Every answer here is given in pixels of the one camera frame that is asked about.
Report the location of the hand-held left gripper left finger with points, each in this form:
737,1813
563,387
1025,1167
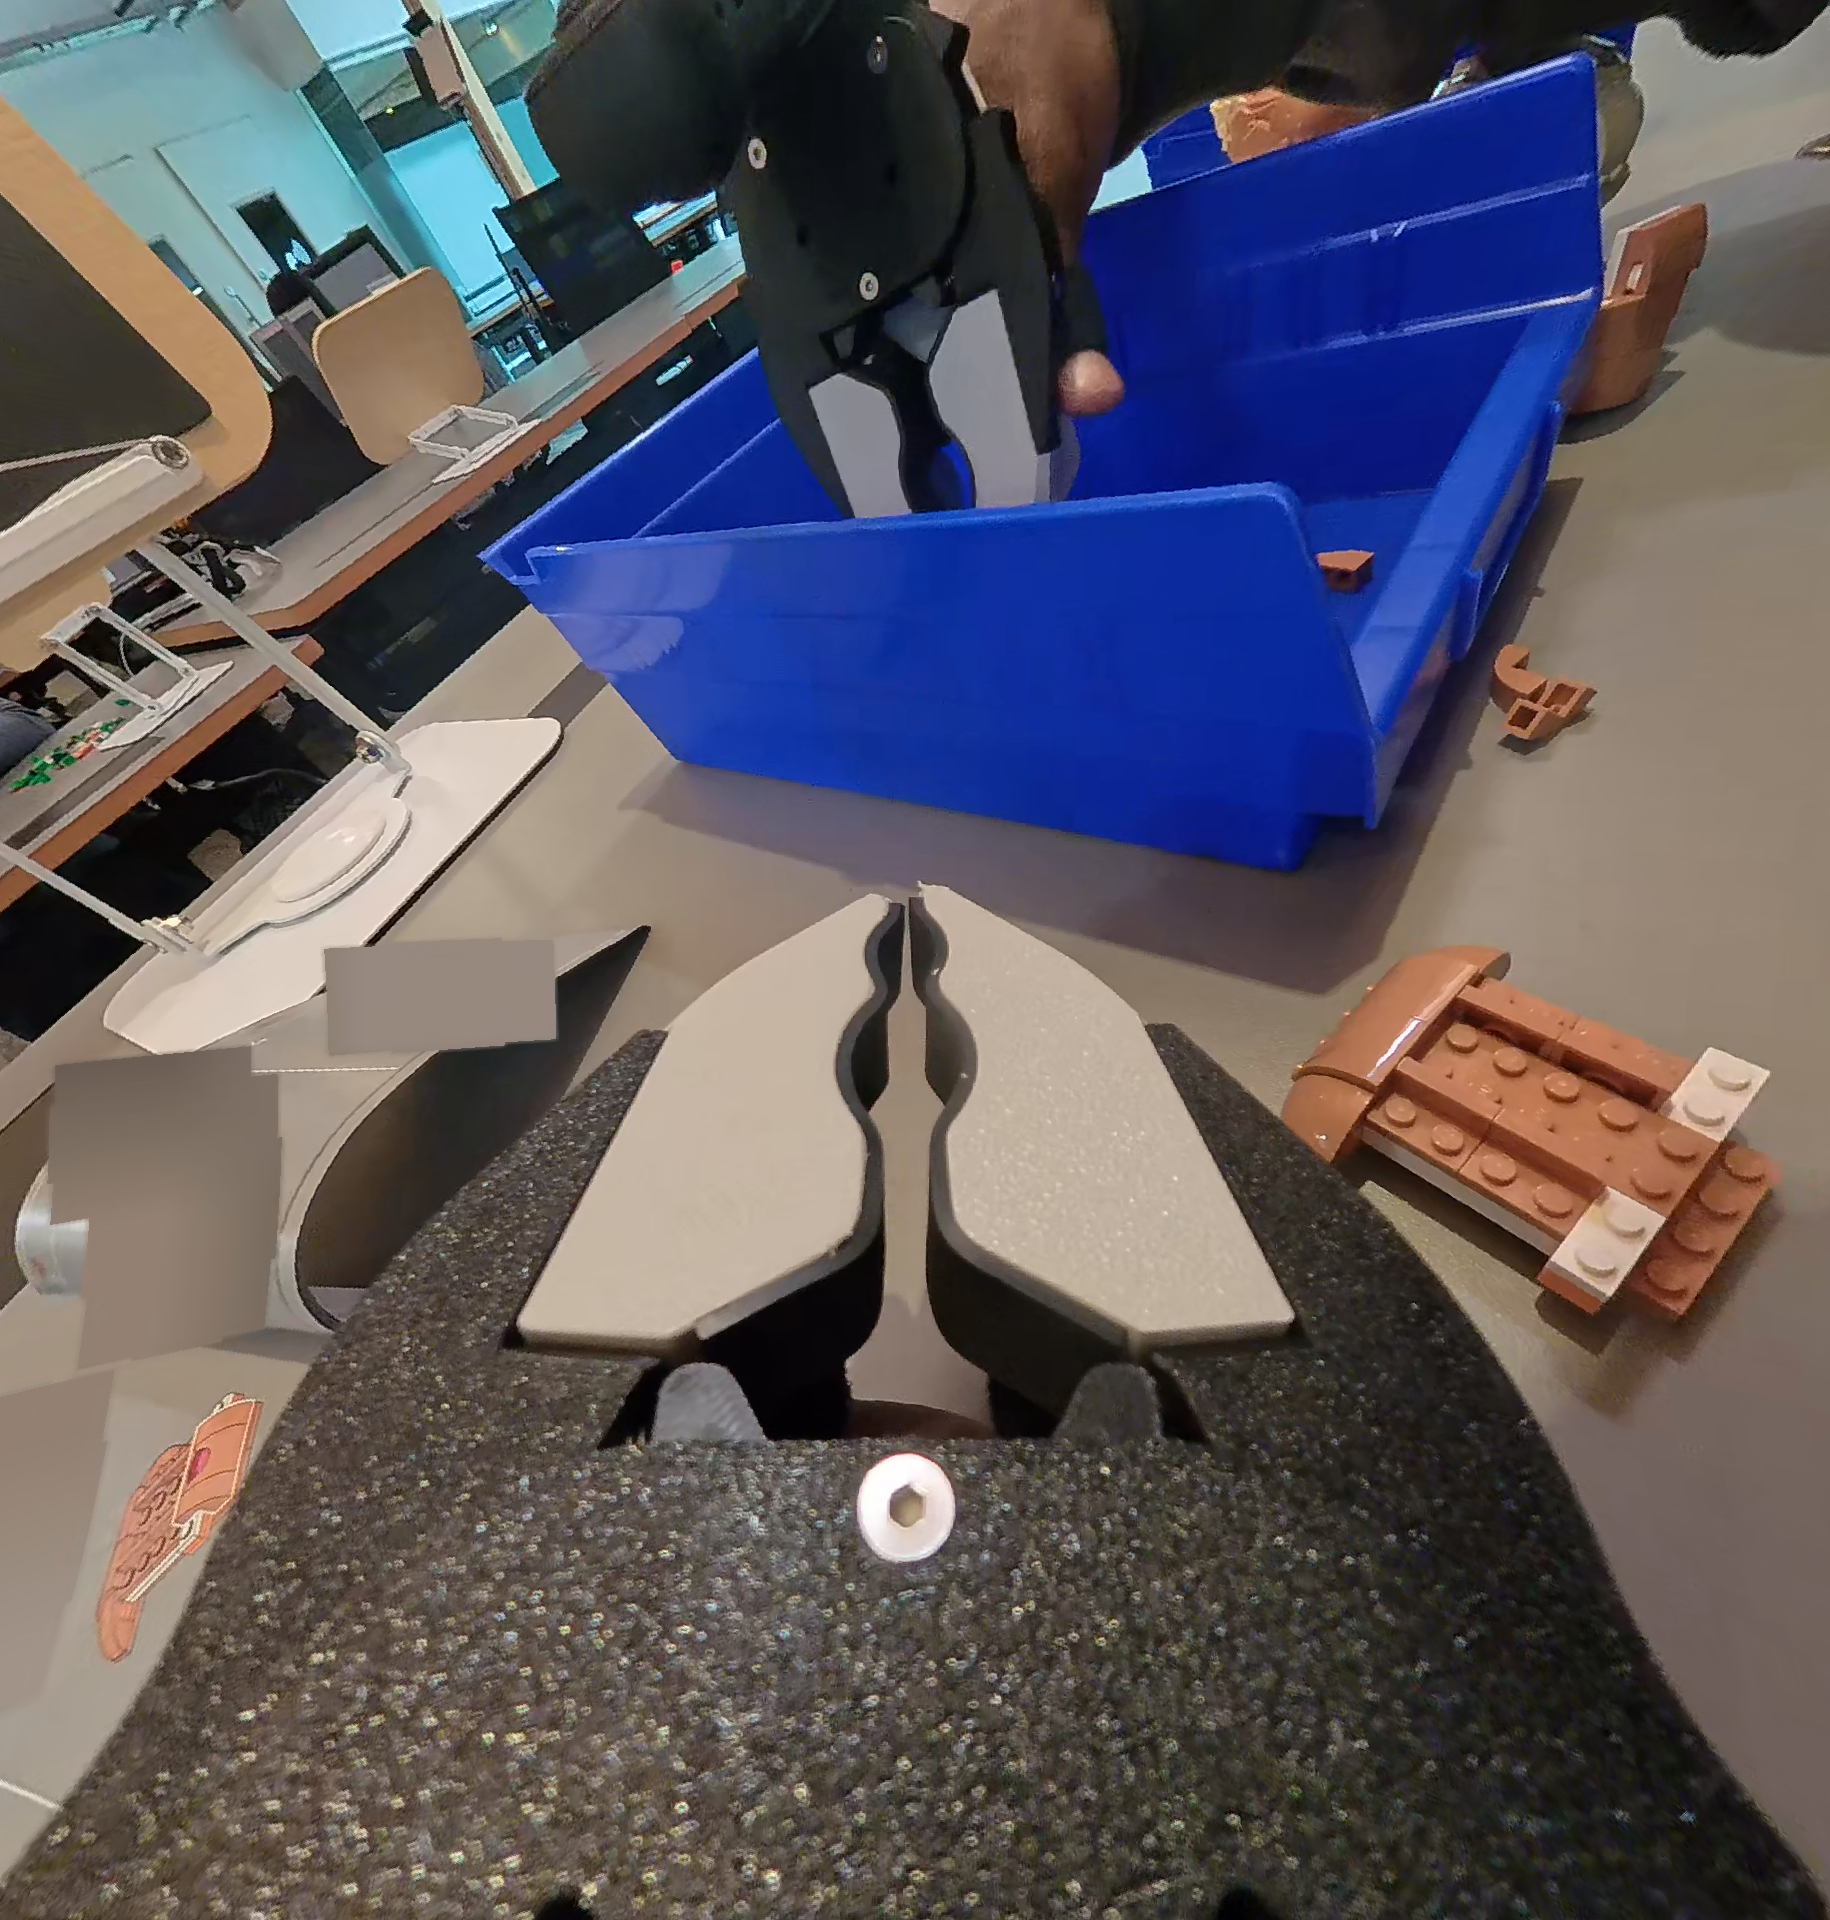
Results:
706,1153

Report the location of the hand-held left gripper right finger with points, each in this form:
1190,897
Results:
1094,1183

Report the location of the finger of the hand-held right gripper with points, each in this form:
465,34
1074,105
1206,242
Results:
999,398
856,445

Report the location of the blue plastic bin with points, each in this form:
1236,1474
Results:
1003,689

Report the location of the brown lego assembly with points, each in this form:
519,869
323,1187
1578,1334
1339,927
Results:
1528,1123

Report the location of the person's right forearm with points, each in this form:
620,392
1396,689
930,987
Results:
1528,31

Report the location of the tan lego figure part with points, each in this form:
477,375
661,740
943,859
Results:
1267,122

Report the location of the small brown lego brick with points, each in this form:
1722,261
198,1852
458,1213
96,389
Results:
1343,570

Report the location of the brown lego arch piece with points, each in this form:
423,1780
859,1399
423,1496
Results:
1540,698

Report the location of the lego instruction booklet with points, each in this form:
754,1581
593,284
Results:
179,1498

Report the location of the brown lego figure body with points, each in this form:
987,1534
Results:
1635,317

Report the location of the scattered green lego pieces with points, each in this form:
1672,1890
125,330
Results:
62,761

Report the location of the person's right hand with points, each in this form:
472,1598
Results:
1059,90

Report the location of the black office chair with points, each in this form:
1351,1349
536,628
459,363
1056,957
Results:
570,261

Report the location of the grey desk wooden edge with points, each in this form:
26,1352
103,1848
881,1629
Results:
103,812
406,517

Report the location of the wooden chair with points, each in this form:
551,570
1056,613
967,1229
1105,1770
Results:
398,360

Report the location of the white lamp stand base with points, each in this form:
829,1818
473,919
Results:
338,862

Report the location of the dark olive cloth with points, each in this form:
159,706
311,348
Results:
1621,120

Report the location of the white stand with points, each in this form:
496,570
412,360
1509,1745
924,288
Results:
132,695

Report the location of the wood framed black panel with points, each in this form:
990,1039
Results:
60,330

